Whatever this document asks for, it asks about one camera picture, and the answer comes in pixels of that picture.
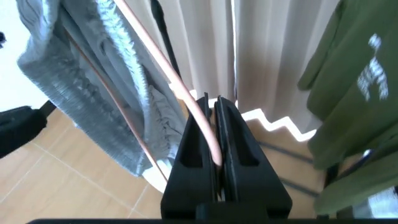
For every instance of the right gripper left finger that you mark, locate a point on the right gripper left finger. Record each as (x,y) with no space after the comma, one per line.
(189,183)

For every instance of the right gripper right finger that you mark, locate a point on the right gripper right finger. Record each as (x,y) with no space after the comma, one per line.
(258,183)

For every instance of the pink clothes hanger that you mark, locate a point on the pink clothes hanger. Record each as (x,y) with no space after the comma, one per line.
(174,77)

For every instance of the green garment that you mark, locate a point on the green garment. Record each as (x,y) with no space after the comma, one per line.
(342,93)

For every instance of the pale blue shirt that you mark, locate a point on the pale blue shirt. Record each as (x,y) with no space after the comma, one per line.
(77,77)

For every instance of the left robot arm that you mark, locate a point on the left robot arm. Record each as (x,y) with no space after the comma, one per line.
(18,130)

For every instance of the white laundry basket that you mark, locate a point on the white laundry basket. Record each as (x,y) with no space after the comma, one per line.
(382,205)

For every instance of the black clothes rack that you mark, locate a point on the black clothes rack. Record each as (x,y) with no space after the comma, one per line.
(159,18)

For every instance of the white curtain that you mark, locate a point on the white curtain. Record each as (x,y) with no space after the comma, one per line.
(211,46)

